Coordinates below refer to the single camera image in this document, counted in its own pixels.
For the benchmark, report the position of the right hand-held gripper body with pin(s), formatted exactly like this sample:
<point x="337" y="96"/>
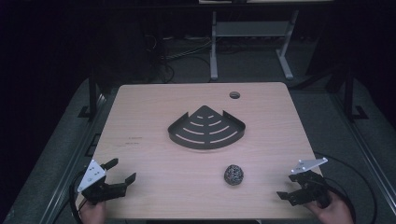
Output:
<point x="309" y="183"/>

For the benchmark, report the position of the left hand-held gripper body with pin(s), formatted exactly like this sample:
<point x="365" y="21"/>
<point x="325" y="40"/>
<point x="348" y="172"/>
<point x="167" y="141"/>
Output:
<point x="95" y="177"/>

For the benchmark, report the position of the steel wool scrubber ball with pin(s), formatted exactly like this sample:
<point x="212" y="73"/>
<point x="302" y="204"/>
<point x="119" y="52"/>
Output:
<point x="234" y="175"/>

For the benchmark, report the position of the black metal corner shelf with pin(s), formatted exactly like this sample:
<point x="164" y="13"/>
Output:
<point x="206" y="137"/>

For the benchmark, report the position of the person's left hand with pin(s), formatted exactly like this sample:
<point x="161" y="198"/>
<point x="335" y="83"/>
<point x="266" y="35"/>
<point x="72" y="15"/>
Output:
<point x="92" y="214"/>

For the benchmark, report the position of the person's right hand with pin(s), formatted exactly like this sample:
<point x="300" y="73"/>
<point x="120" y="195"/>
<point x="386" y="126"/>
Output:
<point x="333" y="213"/>

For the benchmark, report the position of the aluminium frame rail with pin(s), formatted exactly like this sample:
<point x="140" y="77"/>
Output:
<point x="364" y="149"/>
<point x="74" y="161"/>

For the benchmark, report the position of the black upright post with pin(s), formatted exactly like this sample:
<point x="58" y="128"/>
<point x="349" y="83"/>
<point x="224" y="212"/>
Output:
<point x="349" y="96"/>
<point x="92" y="93"/>

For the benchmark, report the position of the grey metal desk frame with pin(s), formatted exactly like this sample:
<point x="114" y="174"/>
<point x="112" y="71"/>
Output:
<point x="249" y="29"/>

